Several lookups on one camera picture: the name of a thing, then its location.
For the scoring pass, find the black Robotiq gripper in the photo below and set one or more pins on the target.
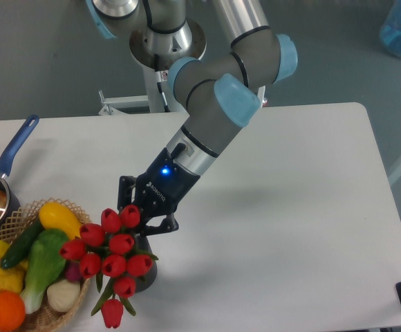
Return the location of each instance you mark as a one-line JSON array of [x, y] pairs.
[[158, 192]]

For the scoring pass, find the dark grey ribbed vase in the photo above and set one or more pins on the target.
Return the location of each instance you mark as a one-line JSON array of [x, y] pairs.
[[145, 281]]

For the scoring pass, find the red tulip bouquet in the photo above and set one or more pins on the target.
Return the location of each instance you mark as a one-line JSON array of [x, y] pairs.
[[107, 252]]

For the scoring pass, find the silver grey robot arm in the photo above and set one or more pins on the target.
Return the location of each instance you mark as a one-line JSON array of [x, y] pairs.
[[220, 97]]

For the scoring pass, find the yellow squash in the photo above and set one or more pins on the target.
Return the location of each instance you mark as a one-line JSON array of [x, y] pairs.
[[54, 215]]

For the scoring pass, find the purple red radish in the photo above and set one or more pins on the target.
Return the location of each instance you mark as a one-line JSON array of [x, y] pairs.
[[72, 272]]

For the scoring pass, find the green bok choy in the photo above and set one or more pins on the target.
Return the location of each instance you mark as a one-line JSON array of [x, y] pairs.
[[45, 264]]

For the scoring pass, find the white garlic bulb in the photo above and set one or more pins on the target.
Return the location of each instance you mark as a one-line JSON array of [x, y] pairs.
[[62, 295]]

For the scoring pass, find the woven wicker basket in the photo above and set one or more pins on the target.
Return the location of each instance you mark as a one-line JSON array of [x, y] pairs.
[[45, 319]]

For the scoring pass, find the green cucumber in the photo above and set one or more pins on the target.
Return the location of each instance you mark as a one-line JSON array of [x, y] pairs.
[[20, 247]]

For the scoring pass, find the yellow bell pepper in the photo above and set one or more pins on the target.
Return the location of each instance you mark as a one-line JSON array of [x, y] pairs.
[[0, 280]]

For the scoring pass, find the orange fruit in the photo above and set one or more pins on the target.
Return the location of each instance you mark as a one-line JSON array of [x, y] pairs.
[[12, 311]]

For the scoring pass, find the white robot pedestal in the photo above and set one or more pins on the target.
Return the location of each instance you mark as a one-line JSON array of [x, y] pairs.
[[152, 93]]

